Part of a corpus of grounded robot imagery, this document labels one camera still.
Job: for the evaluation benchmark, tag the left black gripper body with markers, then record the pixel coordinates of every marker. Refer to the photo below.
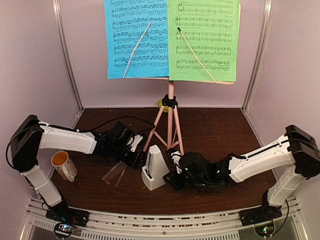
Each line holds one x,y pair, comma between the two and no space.
118,153

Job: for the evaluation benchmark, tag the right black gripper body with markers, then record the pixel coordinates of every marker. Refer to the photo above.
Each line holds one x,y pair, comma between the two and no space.
198,181

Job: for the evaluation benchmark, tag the white metronome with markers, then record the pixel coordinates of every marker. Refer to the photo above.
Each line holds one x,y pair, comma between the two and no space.
155,169

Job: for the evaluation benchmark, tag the clear metronome front cover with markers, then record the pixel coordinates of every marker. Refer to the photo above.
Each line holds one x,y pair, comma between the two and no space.
114,176

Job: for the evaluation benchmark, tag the pink music stand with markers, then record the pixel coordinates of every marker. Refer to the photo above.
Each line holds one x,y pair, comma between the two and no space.
169,100

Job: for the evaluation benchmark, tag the blue sheet music paper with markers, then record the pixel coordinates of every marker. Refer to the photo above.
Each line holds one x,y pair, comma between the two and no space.
137,38

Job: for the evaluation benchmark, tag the green sheet music paper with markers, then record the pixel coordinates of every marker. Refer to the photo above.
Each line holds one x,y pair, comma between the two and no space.
203,40

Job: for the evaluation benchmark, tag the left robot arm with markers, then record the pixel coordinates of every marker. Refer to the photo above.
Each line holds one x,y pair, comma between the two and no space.
34,135

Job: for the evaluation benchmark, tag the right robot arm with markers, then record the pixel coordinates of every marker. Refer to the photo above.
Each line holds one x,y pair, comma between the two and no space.
295,149

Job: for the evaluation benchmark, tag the white patterned mug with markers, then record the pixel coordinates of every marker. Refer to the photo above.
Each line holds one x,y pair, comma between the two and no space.
64,165

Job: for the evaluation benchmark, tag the green plastic bowl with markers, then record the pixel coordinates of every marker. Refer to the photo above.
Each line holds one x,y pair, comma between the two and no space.
159,104

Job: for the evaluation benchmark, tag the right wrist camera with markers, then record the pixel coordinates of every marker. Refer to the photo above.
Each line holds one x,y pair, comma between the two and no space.
175,156

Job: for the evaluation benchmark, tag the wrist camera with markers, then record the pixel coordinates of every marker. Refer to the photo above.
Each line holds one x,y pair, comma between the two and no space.
134,141
175,156

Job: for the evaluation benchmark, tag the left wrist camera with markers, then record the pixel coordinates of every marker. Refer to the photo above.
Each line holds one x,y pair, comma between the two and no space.
134,141

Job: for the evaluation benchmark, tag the aluminium front rail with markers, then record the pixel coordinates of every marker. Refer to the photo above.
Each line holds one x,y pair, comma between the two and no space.
221,225

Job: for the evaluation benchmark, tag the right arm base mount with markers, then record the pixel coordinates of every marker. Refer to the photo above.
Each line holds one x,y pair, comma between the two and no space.
263,218

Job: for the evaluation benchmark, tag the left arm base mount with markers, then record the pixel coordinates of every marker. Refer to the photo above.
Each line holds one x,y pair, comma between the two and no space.
68,219

